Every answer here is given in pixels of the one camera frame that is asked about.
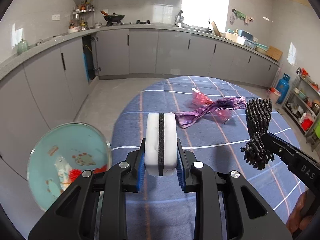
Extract clear tall plastic bag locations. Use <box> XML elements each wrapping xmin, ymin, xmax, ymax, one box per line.
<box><xmin>55</xmin><ymin>156</ymin><xmax>72</xmax><ymax>191</ymax></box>

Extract black foam fruit net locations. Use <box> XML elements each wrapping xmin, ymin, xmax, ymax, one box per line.
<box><xmin>241</xmin><ymin>98</ymin><xmax>274</xmax><ymax>170</ymax></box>

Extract white black sponge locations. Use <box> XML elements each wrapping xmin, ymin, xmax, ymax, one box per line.
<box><xmin>144</xmin><ymin>112</ymin><xmax>178</xmax><ymax>177</ymax></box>

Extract pink transparent wrapper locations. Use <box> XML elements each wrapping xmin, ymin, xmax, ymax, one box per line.
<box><xmin>191</xmin><ymin>88</ymin><xmax>232</xmax><ymax>122</ymax></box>

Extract purple snack wrapper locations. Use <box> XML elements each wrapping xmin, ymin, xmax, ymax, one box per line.
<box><xmin>175</xmin><ymin>96</ymin><xmax>246</xmax><ymax>129</ymax></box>

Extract teal round trash bin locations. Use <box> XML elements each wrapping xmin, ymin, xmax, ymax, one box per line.
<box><xmin>27</xmin><ymin>122</ymin><xmax>112</xmax><ymax>211</ymax></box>

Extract kitchen faucet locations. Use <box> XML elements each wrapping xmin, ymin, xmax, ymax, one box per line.
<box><xmin>206</xmin><ymin>15</ymin><xmax>214</xmax><ymax>33</ymax></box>

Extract right hand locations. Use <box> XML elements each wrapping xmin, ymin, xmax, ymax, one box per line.
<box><xmin>286</xmin><ymin>191</ymin><xmax>313</xmax><ymax>234</ymax></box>

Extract metal storage shelf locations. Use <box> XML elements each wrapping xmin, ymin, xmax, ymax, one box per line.
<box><xmin>283</xmin><ymin>68</ymin><xmax>319</xmax><ymax>151</ymax></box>

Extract red white bucket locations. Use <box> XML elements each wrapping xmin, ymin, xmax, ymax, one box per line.
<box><xmin>268</xmin><ymin>87</ymin><xmax>281</xmax><ymax>103</ymax></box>

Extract blue plaid tablecloth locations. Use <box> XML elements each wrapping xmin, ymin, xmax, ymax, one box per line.
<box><xmin>111</xmin><ymin>76</ymin><xmax>305</xmax><ymax>239</ymax></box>

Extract blue gas cylinder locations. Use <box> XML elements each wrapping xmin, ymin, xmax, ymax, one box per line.
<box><xmin>276</xmin><ymin>74</ymin><xmax>290</xmax><ymax>105</ymax></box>

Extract wooden cutting board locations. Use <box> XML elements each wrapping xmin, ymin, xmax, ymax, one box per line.
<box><xmin>265</xmin><ymin>46</ymin><xmax>283</xmax><ymax>62</ymax></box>

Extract grey base cabinets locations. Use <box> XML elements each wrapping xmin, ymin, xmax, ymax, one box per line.
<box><xmin>1</xmin><ymin>26</ymin><xmax>278</xmax><ymax>165</ymax></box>

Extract green ceramic teapot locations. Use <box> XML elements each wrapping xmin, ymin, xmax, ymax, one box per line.
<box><xmin>17</xmin><ymin>39</ymin><xmax>29</xmax><ymax>55</ymax></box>

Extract metal spice rack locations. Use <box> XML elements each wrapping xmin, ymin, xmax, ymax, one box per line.
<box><xmin>68</xmin><ymin>0</ymin><xmax>95</xmax><ymax>34</ymax></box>

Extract black wok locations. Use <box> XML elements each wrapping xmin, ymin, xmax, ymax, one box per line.
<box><xmin>100</xmin><ymin>10</ymin><xmax>125</xmax><ymax>26</ymax></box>

